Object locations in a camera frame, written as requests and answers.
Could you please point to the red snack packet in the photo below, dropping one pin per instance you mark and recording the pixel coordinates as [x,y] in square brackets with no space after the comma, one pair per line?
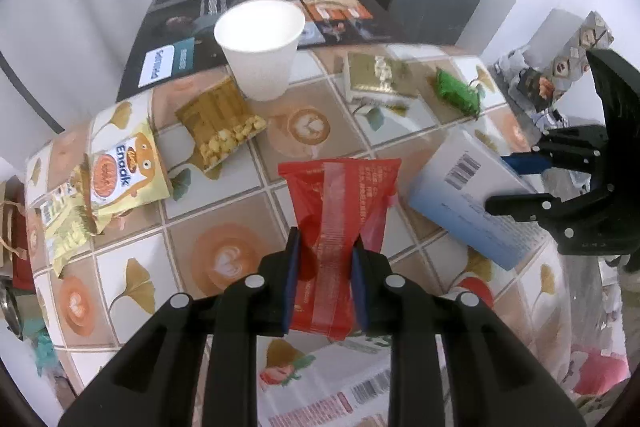
[340,207]

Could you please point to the blue and white box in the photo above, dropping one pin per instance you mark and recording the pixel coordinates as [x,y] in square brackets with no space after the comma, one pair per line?
[465,207]

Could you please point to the pile of crumpled wrappers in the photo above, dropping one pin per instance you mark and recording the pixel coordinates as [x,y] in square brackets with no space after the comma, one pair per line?
[525,82]

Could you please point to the dark printed poster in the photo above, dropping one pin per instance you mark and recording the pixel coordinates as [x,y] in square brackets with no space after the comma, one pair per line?
[175,22]

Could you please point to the ginkgo printed tablecloth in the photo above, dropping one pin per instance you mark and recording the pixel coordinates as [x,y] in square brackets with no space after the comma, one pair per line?
[230,217]

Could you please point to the green candy packet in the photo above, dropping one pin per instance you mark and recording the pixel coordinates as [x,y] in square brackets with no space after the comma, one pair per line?
[457,91]

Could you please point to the gold foil packet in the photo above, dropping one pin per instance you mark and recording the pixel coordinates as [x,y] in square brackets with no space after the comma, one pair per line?
[380,74]

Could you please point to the pink printed cloth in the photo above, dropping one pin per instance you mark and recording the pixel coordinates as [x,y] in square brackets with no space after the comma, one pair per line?
[600,369]

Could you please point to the yellow cartoon snack packet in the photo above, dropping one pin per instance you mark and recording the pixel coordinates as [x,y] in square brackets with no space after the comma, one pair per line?
[120,172]

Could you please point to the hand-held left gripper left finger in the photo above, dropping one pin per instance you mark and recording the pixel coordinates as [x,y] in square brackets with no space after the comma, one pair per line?
[292,287]

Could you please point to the white fruit-print carton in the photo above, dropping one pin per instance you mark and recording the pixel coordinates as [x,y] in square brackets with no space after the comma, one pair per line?
[320,392]

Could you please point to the black pipe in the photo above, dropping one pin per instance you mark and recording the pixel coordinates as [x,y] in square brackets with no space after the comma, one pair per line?
[30,97]

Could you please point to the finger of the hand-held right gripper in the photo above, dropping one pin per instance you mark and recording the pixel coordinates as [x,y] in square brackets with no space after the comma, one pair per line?
[525,163]
[530,207]

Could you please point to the white paper cup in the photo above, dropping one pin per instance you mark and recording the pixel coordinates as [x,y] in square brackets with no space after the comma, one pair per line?
[260,52]

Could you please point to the brown paper bag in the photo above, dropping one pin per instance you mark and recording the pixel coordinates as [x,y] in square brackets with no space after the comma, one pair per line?
[12,232]

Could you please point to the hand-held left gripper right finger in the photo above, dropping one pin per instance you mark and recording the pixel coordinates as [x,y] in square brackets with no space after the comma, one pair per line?
[361,292]

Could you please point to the patterned gift bag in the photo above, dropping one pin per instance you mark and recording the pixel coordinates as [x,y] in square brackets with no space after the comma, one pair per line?
[580,47]

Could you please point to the gold corn snack packet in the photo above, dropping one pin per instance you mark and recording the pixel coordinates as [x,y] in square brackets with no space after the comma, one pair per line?
[215,117]

